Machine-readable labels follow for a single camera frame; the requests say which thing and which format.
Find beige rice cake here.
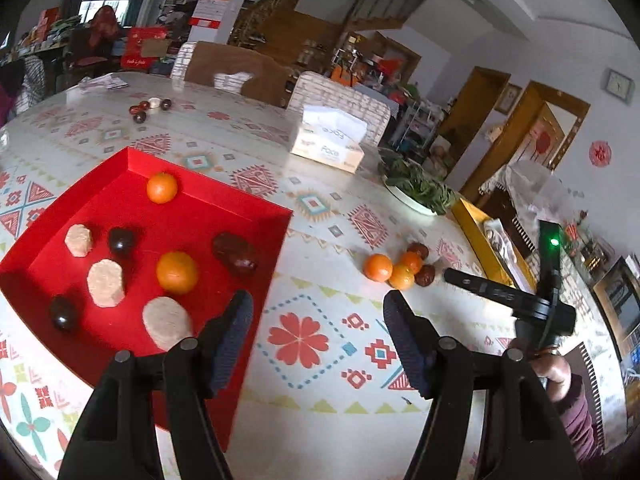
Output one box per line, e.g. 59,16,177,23
142,296,193,352
86,259,125,308
64,224,94,258

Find person's right hand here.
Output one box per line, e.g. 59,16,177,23
507,337,573,403

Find white tissue box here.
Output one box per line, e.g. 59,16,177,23
290,104,368,173

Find red gift box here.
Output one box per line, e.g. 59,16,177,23
120,26,171,72

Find framed wall picture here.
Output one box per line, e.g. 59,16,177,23
495,84,523,115

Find wooden door red decoration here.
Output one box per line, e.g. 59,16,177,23
460,81,591,206

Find red cardboard tray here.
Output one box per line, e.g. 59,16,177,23
0,146,293,453

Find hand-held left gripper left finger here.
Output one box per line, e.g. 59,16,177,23
57,289,255,480

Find table with lace cloth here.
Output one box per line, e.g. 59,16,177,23
480,160,566,231

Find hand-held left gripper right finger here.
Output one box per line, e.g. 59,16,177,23
382,290,583,480

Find metal rack shelf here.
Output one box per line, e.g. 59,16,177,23
400,100,443,153

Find yellow-green mandarin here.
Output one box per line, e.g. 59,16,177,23
389,264,416,291

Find plate of green leaves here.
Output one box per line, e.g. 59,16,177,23
378,152,456,213

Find red patterned garment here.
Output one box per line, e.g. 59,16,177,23
85,5,123,58

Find person's right forearm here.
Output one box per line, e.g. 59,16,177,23
550,375,608,461

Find wooden staircase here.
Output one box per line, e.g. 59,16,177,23
227,0,436,68

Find white papers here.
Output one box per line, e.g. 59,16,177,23
75,74,131,91

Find checkered garment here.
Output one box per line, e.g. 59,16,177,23
15,55,47,116

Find yellow cardboard box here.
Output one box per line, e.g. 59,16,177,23
451,197,538,293

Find white oval plate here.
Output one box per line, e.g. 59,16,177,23
382,177,448,217

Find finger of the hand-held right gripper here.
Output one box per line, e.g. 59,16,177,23
444,267,522,316

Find square wall clock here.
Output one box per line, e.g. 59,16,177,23
606,69,636,106

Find white cloth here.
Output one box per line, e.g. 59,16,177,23
482,219,516,261

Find brown cloth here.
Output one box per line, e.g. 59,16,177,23
184,41,293,108

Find white patterned chair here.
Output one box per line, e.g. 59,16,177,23
170,41,198,82
287,71,392,146

